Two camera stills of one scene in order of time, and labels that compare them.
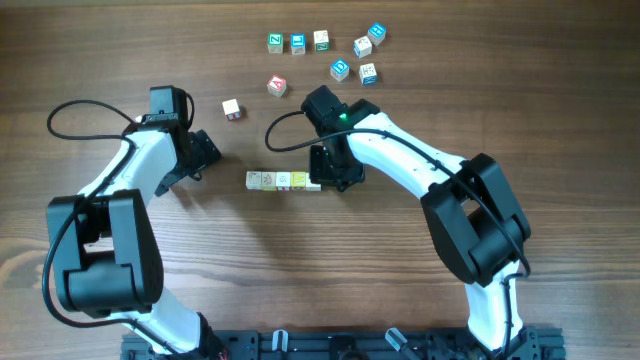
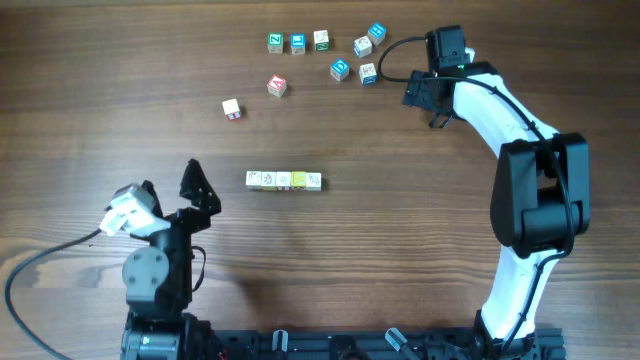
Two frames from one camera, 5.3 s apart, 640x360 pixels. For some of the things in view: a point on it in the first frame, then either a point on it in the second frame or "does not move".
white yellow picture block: x=312 y=187 does not move
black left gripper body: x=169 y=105 -> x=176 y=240
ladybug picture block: x=269 y=181 does not move
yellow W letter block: x=298 y=181 does not move
